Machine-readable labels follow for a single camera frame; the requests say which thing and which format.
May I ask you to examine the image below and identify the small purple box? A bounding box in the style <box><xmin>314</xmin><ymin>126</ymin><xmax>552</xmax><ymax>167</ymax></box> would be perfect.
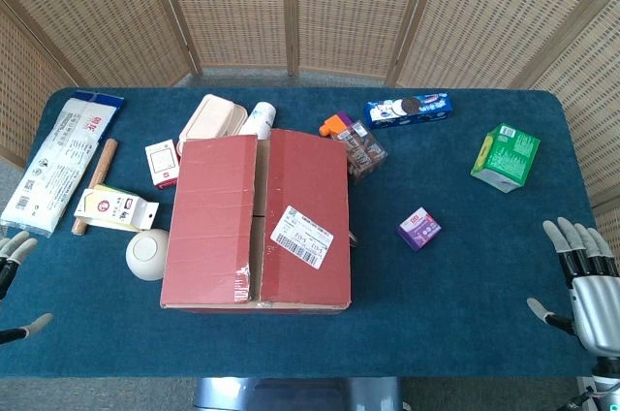
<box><xmin>397</xmin><ymin>206</ymin><xmax>443</xmax><ymax>252</ymax></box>

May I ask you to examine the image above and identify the green carton box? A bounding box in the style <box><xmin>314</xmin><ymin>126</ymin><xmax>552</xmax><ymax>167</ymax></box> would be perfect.
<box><xmin>470</xmin><ymin>122</ymin><xmax>542</xmax><ymax>194</ymax></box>

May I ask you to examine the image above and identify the blue carpet table cloth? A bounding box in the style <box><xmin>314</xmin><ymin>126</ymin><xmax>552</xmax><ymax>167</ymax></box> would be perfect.
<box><xmin>0</xmin><ymin>86</ymin><xmax>612</xmax><ymax>379</ymax></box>

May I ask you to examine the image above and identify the wooden rolling pin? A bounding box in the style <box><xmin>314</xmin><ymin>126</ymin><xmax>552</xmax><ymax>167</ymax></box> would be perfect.
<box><xmin>71</xmin><ymin>138</ymin><xmax>119</xmax><ymax>237</ymax></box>

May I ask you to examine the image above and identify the woven rattan folding screen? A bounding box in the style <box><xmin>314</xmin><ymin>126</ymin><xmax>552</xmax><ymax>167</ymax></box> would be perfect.
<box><xmin>0</xmin><ymin>0</ymin><xmax>620</xmax><ymax>262</ymax></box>

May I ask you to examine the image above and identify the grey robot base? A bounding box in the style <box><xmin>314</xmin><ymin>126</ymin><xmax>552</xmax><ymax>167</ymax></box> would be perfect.
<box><xmin>193</xmin><ymin>376</ymin><xmax>403</xmax><ymax>411</ymax></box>

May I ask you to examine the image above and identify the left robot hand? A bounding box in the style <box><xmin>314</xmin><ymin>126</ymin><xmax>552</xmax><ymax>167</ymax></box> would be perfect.
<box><xmin>0</xmin><ymin>230</ymin><xmax>53</xmax><ymax>347</ymax></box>

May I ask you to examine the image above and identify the blue Oreo cookie package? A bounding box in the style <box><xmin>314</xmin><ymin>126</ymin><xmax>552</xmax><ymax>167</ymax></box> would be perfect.
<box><xmin>362</xmin><ymin>92</ymin><xmax>455</xmax><ymax>130</ymax></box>

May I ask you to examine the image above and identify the white noodle package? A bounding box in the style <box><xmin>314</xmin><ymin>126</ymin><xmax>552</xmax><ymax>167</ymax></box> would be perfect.
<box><xmin>0</xmin><ymin>90</ymin><xmax>125</xmax><ymax>238</ymax></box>

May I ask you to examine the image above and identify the white bottle blue print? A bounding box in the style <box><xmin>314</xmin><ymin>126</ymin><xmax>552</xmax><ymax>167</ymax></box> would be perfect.
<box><xmin>238</xmin><ymin>101</ymin><xmax>277</xmax><ymax>141</ymax></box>

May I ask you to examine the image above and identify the beige clamshell lunch container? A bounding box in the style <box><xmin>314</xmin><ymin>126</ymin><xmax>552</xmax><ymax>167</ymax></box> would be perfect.
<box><xmin>175</xmin><ymin>93</ymin><xmax>249</xmax><ymax>158</ymax></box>

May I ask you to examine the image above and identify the brown cardboard shipping box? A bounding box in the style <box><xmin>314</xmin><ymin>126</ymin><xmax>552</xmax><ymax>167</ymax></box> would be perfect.
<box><xmin>160</xmin><ymin>128</ymin><xmax>353</xmax><ymax>311</ymax></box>

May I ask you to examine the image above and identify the white round bowl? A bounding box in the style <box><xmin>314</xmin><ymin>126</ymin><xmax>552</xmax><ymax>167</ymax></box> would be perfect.
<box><xmin>125</xmin><ymin>228</ymin><xmax>171</xmax><ymax>282</ymax></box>

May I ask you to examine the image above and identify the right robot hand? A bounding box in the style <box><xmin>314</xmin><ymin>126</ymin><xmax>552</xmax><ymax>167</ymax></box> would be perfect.
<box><xmin>526</xmin><ymin>216</ymin><xmax>620</xmax><ymax>359</ymax></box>

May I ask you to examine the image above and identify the small red white box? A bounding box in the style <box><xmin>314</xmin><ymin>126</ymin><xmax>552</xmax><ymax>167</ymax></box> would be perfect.
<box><xmin>144</xmin><ymin>139</ymin><xmax>181</xmax><ymax>191</ymax></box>

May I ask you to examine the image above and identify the brown clear snack package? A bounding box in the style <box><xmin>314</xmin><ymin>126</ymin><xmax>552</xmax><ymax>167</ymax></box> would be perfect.
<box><xmin>331</xmin><ymin>120</ymin><xmax>388</xmax><ymax>184</ymax></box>

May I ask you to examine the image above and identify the white yellow hang-tab carton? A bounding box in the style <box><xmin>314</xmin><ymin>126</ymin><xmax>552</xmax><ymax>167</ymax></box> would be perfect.
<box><xmin>73</xmin><ymin>183</ymin><xmax>160</xmax><ymax>233</ymax></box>

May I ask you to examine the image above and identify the orange purple plastic item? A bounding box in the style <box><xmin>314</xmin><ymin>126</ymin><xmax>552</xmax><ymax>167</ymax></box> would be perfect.
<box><xmin>318</xmin><ymin>111</ymin><xmax>354</xmax><ymax>139</ymax></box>

